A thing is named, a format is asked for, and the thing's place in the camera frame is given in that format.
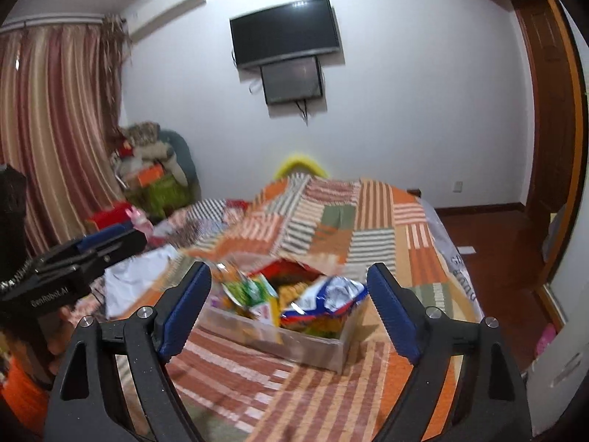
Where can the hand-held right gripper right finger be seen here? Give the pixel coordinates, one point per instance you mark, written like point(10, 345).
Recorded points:
point(391, 313)

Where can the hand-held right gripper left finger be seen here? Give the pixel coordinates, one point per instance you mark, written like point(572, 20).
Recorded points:
point(184, 313)

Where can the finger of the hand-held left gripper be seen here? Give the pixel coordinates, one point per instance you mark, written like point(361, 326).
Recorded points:
point(126, 245)
point(106, 235)

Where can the pile of assorted snack packets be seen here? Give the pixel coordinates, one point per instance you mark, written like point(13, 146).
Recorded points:
point(248, 294)

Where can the clear plastic box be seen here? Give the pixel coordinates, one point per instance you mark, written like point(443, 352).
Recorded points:
point(294, 350)

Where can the red box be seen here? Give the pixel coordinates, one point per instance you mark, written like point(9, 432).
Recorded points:
point(108, 216)

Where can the pink toy figure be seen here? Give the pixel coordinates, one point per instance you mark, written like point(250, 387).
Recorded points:
point(140, 221)

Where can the white plastic bag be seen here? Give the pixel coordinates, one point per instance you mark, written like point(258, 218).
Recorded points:
point(133, 276)

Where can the green gift bag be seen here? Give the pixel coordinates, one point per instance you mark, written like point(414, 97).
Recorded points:
point(158, 195)

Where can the blue foil snack pouch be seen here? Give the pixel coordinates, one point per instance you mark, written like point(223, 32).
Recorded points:
point(331, 297)

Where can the orange box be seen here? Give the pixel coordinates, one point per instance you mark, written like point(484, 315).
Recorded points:
point(151, 175)

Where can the checkered patchwork sheet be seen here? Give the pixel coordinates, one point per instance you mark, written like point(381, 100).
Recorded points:
point(207, 221)

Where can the grey round cushion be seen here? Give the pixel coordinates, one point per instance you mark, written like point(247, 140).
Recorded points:
point(186, 161)

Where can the patchwork quilt bed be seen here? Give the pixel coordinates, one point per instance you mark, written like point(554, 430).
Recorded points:
point(322, 221)

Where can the striped curtain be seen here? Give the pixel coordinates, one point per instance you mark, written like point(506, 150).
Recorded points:
point(50, 124)

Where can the yellow hoop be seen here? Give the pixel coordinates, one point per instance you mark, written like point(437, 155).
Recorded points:
point(299, 163)

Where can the small black monitor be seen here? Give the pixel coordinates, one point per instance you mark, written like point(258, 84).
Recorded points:
point(292, 80)

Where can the white air conditioner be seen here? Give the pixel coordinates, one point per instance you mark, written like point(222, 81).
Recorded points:
point(165, 4)

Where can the brown wooden door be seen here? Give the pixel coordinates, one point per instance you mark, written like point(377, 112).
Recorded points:
point(547, 101)

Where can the wall television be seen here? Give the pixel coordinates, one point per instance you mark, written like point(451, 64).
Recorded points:
point(285, 32)

